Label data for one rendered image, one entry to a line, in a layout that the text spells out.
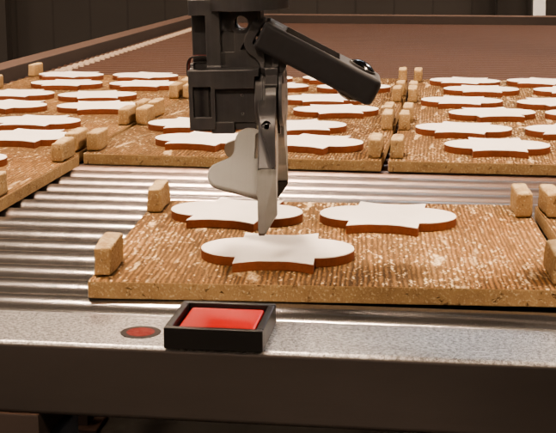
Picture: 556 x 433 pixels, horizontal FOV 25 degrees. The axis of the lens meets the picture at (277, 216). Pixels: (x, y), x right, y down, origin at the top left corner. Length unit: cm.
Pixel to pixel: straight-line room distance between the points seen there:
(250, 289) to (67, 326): 16
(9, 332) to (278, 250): 26
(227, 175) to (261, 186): 3
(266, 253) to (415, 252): 14
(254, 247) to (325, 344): 20
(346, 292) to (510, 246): 22
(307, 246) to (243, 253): 6
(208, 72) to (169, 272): 18
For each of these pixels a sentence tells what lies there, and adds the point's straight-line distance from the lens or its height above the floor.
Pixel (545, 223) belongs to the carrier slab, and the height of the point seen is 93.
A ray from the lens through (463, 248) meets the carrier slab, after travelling 119.
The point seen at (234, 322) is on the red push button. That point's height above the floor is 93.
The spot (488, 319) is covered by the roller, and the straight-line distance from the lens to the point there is 103.
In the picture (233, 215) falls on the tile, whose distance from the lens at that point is 128.
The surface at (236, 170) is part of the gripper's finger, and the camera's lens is 107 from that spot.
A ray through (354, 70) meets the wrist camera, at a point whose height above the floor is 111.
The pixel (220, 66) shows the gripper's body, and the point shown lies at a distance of 110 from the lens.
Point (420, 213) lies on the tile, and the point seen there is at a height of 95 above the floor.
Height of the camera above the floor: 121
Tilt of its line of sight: 12 degrees down
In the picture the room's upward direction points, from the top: straight up
